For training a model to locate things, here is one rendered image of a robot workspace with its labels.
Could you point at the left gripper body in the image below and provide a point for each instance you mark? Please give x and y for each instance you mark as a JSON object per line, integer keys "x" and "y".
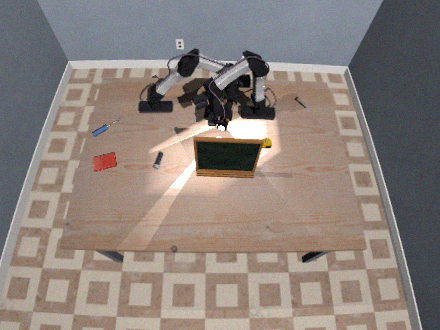
{"x": 218, "y": 107}

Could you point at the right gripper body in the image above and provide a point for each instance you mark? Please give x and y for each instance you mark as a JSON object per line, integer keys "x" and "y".
{"x": 230, "y": 94}

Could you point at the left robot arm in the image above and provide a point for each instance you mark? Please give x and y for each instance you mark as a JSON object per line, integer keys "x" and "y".
{"x": 239, "y": 68}

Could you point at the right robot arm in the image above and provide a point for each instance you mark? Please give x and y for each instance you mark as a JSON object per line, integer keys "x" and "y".
{"x": 186, "y": 67}

